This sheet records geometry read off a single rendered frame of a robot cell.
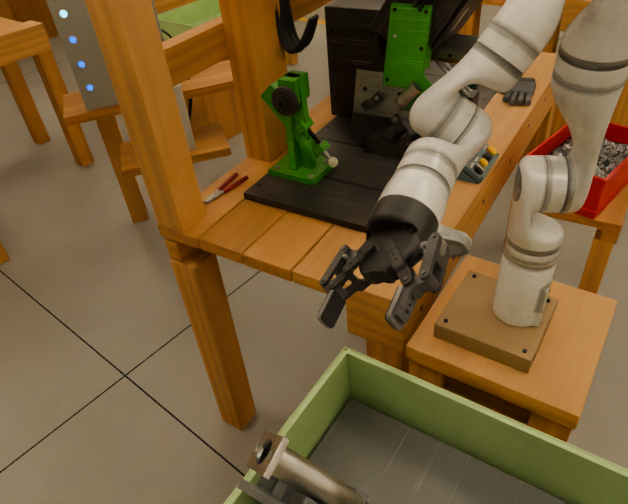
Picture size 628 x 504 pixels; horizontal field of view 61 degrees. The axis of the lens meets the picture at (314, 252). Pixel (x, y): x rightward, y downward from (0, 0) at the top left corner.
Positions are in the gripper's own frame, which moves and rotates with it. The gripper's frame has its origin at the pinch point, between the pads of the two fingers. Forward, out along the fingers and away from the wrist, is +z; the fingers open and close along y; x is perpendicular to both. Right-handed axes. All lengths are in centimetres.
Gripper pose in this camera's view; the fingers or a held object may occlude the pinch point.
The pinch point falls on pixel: (358, 320)
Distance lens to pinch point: 54.2
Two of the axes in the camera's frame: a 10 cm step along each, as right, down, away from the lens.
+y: 6.8, -0.9, -7.3
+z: -4.3, 7.6, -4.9
